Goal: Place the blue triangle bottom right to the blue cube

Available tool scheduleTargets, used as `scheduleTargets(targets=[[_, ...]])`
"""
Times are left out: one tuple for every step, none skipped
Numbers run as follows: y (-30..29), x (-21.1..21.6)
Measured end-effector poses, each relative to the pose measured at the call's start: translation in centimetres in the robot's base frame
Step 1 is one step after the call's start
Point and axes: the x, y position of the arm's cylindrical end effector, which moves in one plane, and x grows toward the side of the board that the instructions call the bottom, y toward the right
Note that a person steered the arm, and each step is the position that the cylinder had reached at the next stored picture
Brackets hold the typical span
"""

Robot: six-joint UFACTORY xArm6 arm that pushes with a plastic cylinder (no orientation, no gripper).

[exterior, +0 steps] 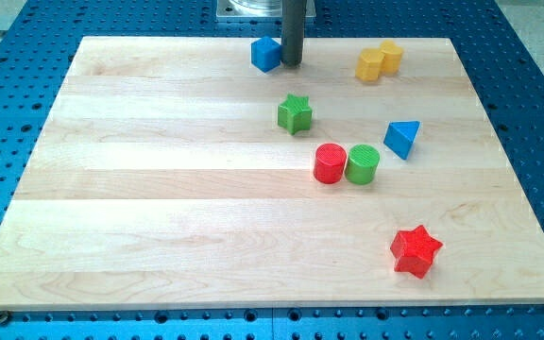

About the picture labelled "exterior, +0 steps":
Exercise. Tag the blue triangular prism block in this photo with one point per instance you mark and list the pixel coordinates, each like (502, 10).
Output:
(400, 137)

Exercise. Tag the red cylinder block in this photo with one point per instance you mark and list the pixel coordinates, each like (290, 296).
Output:
(329, 163)

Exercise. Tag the green cylinder block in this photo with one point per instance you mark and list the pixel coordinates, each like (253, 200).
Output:
(362, 163)

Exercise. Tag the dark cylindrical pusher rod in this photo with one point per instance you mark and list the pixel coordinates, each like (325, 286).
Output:
(293, 14)

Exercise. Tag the green star block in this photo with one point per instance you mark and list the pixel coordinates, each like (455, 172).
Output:
(295, 114)

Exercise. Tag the blue perforated metal table plate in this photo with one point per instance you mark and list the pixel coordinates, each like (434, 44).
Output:
(39, 47)

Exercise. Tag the red star block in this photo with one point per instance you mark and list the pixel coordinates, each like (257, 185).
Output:
(414, 251)

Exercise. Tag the light wooden board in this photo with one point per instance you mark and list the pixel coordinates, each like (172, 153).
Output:
(161, 180)

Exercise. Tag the blue wooden cube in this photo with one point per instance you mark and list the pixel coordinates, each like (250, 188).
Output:
(265, 54)

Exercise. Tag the yellow hexagon block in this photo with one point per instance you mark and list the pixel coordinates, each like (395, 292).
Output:
(369, 64)

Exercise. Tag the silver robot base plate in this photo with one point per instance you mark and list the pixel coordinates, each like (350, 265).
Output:
(248, 9)

